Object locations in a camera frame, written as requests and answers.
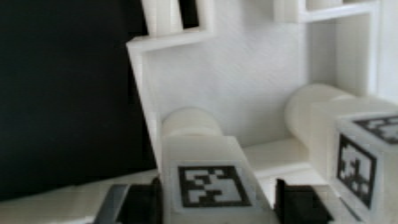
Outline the white chair seat part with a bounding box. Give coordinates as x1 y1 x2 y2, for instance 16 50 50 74
125 0 384 178

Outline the white right fence bar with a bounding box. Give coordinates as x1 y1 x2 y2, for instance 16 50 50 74
379 0 398 104

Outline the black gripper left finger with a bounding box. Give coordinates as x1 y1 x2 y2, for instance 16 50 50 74
118 178 162 224

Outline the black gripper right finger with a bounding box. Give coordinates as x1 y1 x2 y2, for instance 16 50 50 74
274 179 334 224

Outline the white chair leg with markers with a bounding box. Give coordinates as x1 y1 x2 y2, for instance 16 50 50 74
286 84 398 224

